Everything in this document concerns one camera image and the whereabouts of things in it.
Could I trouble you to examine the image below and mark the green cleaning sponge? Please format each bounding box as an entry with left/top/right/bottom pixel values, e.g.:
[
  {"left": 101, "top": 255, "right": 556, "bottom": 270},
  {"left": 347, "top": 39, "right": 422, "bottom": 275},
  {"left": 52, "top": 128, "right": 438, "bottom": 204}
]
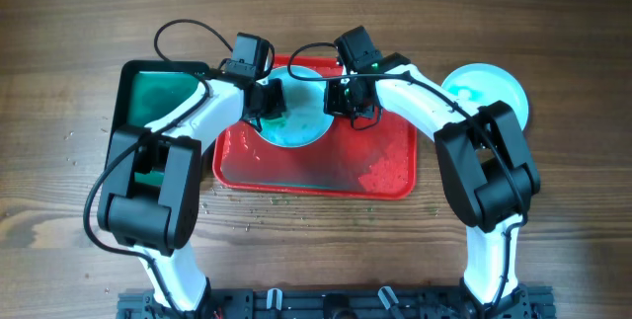
[{"left": 261, "top": 118, "right": 287, "bottom": 132}]

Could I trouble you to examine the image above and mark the red plastic tray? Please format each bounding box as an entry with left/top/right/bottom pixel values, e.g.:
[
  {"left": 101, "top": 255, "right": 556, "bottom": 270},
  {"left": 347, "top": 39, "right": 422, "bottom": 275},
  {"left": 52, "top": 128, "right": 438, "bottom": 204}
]
[{"left": 211, "top": 54, "right": 419, "bottom": 200}]

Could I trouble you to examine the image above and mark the black cable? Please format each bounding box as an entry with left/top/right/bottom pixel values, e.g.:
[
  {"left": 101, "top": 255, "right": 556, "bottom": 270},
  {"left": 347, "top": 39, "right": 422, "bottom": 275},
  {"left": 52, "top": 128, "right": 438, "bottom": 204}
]
[
  {"left": 82, "top": 18, "right": 277, "bottom": 313},
  {"left": 286, "top": 41, "right": 528, "bottom": 310}
]

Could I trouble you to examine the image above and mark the right black cable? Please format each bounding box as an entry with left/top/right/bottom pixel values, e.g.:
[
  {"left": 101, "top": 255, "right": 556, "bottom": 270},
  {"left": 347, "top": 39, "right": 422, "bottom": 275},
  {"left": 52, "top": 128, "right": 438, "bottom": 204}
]
[{"left": 286, "top": 41, "right": 528, "bottom": 310}]

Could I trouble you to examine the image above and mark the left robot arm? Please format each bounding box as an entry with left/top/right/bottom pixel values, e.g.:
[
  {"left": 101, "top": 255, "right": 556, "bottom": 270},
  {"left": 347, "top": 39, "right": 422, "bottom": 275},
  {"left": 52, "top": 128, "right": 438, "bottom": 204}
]
[{"left": 83, "top": 33, "right": 284, "bottom": 318}]

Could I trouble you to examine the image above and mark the light blue plate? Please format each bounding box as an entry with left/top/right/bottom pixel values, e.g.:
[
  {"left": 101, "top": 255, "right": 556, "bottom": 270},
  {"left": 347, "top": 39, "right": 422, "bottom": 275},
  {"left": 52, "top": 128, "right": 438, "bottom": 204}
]
[
  {"left": 259, "top": 67, "right": 334, "bottom": 148},
  {"left": 441, "top": 63, "right": 513, "bottom": 108}
]

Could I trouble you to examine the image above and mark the left black cable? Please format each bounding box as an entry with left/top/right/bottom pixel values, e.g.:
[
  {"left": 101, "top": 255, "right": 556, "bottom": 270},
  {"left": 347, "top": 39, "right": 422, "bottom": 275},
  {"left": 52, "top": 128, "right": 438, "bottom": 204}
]
[{"left": 82, "top": 18, "right": 277, "bottom": 313}]

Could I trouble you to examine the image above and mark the white plate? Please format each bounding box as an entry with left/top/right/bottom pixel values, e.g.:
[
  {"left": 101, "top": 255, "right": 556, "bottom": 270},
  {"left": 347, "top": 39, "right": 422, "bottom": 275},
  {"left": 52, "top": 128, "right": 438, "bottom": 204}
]
[{"left": 509, "top": 77, "right": 529, "bottom": 131}]

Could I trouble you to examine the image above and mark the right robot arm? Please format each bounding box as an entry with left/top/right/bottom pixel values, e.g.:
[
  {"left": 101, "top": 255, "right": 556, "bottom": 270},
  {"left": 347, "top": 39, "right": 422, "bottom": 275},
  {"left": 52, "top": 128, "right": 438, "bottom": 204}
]
[{"left": 326, "top": 27, "right": 540, "bottom": 311}]

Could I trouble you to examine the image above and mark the black tray with green water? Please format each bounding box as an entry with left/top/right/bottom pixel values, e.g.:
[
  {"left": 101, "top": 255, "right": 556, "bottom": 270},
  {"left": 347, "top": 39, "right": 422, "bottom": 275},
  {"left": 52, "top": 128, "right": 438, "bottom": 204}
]
[{"left": 110, "top": 60, "right": 209, "bottom": 187}]

